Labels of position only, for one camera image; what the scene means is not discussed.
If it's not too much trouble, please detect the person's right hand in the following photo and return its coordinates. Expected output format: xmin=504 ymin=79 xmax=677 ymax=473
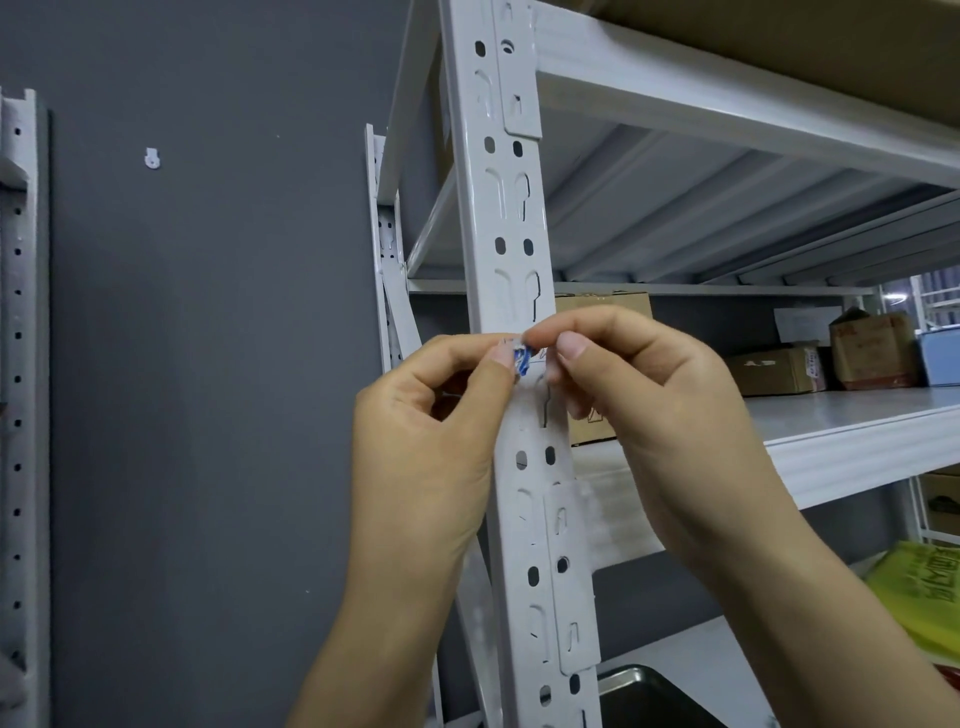
xmin=524 ymin=305 xmax=819 ymax=594

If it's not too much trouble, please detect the person's left hand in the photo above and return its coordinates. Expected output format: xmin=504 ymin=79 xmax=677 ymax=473
xmin=348 ymin=333 xmax=526 ymax=609

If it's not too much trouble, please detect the white perforated shelf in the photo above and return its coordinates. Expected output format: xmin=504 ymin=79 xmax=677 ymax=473
xmin=437 ymin=0 xmax=601 ymax=728

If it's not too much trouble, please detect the person's right forearm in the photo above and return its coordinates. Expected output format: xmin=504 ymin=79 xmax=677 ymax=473
xmin=712 ymin=524 xmax=960 ymax=728

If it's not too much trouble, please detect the flat cardboard box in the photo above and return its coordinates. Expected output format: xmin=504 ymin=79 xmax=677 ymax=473
xmin=723 ymin=344 xmax=830 ymax=397

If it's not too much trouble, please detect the small printed cardboard box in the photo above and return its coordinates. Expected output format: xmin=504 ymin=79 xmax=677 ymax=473
xmin=554 ymin=290 xmax=654 ymax=448

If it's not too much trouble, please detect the white paper sheet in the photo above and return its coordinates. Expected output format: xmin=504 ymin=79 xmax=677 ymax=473
xmin=773 ymin=305 xmax=845 ymax=346

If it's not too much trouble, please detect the brown box with red print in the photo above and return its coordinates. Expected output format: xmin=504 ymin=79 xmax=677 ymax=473
xmin=828 ymin=307 xmax=924 ymax=391

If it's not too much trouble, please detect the white metal shelving rack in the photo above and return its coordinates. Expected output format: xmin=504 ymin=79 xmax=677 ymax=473
xmin=449 ymin=551 xmax=960 ymax=728

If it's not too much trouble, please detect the steel tray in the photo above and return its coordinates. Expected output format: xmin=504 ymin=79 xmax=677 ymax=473
xmin=596 ymin=665 xmax=725 ymax=728

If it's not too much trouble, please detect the light blue box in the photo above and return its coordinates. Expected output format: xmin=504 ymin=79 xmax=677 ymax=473
xmin=918 ymin=327 xmax=960 ymax=388

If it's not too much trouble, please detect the cardboard box with dark print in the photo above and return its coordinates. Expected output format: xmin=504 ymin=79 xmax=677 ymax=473
xmin=922 ymin=472 xmax=960 ymax=538

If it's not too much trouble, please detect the yellow-green plastic bag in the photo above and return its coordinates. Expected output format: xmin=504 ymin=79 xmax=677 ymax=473
xmin=866 ymin=539 xmax=960 ymax=654

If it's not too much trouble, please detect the large cardboard box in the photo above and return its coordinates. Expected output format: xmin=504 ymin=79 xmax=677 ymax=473
xmin=592 ymin=0 xmax=960 ymax=129

